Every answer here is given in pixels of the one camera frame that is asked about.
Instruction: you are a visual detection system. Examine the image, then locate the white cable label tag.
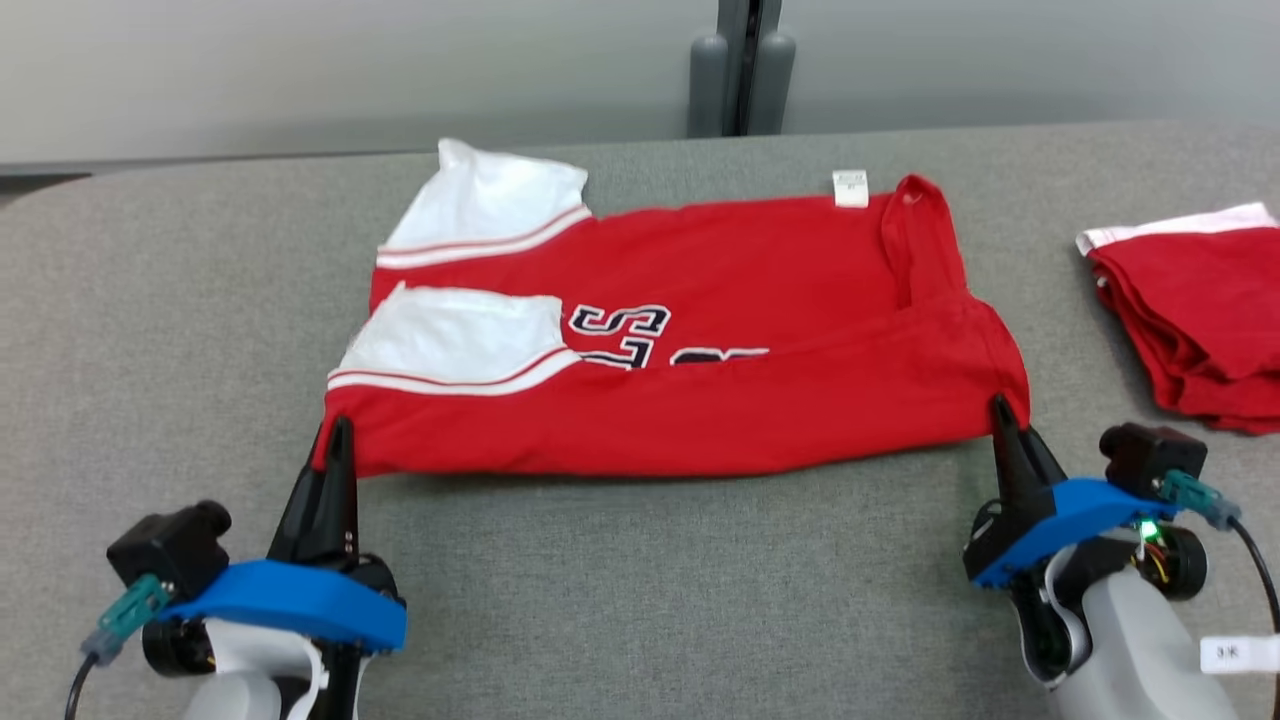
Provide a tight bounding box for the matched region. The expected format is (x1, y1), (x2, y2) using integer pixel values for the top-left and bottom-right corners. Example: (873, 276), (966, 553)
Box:
(1200, 635), (1280, 673)

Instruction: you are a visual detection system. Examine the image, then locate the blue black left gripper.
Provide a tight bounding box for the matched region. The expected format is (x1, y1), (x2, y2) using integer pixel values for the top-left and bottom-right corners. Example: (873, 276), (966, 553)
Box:
(160, 417), (409, 720)

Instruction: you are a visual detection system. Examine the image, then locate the black cable teal plug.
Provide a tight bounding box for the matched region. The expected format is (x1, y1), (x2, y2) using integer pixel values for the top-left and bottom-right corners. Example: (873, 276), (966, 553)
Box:
(65, 573), (171, 720)
(1160, 470), (1280, 720)

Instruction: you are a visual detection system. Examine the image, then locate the red shorts white trim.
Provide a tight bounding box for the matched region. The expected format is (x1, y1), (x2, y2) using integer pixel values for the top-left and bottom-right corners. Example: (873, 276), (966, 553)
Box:
(1076, 203), (1280, 436)

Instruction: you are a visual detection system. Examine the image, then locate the red white lettered jersey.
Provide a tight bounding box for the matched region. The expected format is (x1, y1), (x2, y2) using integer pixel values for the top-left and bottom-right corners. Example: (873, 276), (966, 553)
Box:
(312, 138), (1031, 479)

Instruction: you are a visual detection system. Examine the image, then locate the dark grey upright column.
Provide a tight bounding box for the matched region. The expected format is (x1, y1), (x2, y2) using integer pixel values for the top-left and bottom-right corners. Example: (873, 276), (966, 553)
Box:
(718, 0), (783, 136)

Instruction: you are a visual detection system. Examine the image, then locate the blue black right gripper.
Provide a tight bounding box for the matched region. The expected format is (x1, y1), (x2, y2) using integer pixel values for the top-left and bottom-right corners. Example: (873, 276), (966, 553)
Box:
(963, 393), (1181, 683)

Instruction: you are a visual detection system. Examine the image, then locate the grey rounded post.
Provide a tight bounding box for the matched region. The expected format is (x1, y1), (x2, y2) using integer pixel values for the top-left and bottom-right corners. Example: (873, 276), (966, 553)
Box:
(688, 32), (731, 138)
(757, 30), (798, 136)

